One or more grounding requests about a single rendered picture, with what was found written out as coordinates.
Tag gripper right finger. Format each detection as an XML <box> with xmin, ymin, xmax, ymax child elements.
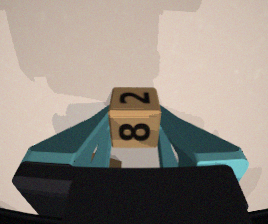
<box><xmin>157</xmin><ymin>105</ymin><xmax>249</xmax><ymax>182</ymax></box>

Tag tan wooden cube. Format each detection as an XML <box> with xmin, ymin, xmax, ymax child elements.
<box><xmin>108</xmin><ymin>88</ymin><xmax>161</xmax><ymax>148</ymax></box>

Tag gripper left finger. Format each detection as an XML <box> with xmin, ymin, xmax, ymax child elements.
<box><xmin>21</xmin><ymin>105</ymin><xmax>111</xmax><ymax>167</ymax></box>

